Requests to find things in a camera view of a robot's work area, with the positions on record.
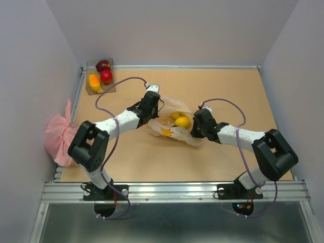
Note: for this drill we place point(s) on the bright red round fruit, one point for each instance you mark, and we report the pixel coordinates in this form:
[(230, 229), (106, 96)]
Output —
[(106, 76)]

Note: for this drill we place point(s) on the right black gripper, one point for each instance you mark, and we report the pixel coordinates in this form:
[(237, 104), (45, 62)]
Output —
[(194, 131)]

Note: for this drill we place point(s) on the yellow lemon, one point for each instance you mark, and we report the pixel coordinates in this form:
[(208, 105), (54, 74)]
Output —
[(176, 115), (183, 122)]

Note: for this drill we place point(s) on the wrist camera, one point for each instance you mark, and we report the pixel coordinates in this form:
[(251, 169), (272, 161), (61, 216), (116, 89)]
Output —
[(152, 87), (204, 106)]

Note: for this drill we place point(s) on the transparent grey plastic box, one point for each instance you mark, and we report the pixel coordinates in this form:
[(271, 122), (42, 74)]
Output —
[(92, 70)]

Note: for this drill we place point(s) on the pink plastic bag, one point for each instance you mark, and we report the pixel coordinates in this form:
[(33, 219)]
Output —
[(58, 137)]

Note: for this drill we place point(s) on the aluminium front rail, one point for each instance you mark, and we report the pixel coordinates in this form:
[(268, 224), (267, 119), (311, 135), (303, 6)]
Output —
[(168, 192)]

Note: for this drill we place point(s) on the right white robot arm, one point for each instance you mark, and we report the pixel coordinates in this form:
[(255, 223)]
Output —
[(274, 155)]

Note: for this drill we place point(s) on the dark red apple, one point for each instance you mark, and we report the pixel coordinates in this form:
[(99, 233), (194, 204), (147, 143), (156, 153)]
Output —
[(103, 65)]

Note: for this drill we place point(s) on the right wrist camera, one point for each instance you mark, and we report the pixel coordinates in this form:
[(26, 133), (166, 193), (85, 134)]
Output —
[(204, 106)]

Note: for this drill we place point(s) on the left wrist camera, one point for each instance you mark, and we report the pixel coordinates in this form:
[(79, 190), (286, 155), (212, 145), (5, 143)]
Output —
[(152, 87)]

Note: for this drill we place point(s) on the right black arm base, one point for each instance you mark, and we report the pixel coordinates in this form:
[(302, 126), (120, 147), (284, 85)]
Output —
[(235, 190)]

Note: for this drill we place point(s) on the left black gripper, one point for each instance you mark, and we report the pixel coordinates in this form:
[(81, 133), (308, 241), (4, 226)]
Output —
[(155, 114)]

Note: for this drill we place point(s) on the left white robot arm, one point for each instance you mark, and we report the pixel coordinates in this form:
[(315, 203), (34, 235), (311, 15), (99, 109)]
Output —
[(88, 148)]

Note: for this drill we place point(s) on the translucent printed plastic bag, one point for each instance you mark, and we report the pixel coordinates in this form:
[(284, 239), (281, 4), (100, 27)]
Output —
[(164, 124)]

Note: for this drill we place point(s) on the yellow fruit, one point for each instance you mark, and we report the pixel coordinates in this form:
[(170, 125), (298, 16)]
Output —
[(94, 83)]

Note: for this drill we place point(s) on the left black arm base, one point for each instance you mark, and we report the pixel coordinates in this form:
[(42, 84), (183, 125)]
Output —
[(92, 193)]

